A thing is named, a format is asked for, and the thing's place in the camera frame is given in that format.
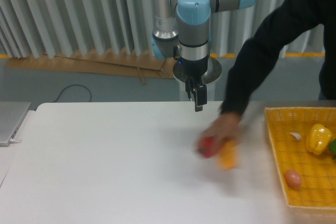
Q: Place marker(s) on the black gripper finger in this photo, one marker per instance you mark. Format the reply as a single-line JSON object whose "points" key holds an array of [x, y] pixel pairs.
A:
{"points": [[200, 97], [190, 89]]}

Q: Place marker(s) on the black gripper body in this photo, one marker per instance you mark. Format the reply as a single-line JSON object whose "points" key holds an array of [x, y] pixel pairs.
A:
{"points": [[190, 61]]}

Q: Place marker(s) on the red bell pepper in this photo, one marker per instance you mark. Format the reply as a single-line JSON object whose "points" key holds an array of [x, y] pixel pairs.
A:
{"points": [[209, 147]]}

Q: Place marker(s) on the long orange baguette bread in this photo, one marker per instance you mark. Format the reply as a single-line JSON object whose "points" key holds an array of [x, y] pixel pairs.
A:
{"points": [[228, 156]]}

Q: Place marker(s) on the brown egg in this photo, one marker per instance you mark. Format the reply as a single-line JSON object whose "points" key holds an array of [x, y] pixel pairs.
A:
{"points": [[292, 178]]}

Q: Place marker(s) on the yellow bell pepper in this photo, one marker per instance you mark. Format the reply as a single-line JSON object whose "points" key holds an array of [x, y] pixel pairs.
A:
{"points": [[318, 139]]}

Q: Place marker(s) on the green bell pepper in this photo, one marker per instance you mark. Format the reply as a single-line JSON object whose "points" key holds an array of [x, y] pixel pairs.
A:
{"points": [[332, 148]]}

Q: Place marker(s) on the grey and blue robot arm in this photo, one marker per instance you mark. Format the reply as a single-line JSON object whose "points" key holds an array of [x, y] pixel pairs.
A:
{"points": [[182, 31]]}

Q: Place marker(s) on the black sleeved right forearm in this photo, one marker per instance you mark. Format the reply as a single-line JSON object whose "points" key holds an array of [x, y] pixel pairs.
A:
{"points": [[259, 54]]}

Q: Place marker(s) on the yellow woven basket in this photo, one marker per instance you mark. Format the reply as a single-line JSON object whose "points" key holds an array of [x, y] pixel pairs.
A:
{"points": [[317, 190]]}

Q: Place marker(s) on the person's right hand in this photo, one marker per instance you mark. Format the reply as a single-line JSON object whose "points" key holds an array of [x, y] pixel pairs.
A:
{"points": [[225, 127]]}

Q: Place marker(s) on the brown cardboard sheet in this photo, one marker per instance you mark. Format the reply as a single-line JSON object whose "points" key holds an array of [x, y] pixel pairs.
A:
{"points": [[123, 64]]}

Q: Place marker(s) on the white paper tag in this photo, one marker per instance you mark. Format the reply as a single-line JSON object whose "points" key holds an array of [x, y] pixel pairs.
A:
{"points": [[296, 136]]}

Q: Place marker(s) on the grey pleated curtain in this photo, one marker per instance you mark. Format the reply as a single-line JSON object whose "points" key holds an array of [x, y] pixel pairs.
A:
{"points": [[63, 27]]}

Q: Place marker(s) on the silver laptop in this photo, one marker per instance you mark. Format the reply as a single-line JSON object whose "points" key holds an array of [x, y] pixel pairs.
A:
{"points": [[12, 116]]}

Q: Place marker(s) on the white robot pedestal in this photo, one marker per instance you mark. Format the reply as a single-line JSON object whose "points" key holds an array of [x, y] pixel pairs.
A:
{"points": [[209, 78]]}

